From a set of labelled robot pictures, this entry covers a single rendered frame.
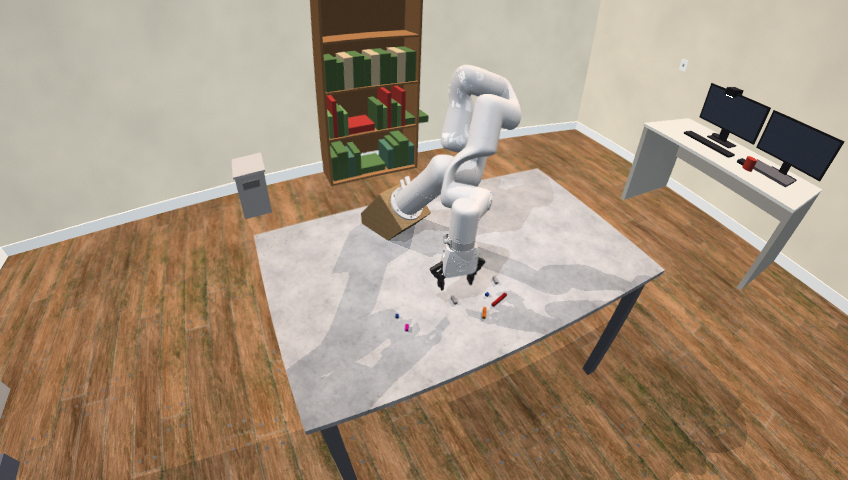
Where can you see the red rod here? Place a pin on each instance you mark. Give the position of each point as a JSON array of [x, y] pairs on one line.
[[499, 299]]

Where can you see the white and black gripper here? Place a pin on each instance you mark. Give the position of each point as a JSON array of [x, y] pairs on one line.
[[455, 263]]

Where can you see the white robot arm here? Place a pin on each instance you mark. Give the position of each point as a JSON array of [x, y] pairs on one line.
[[490, 114]]

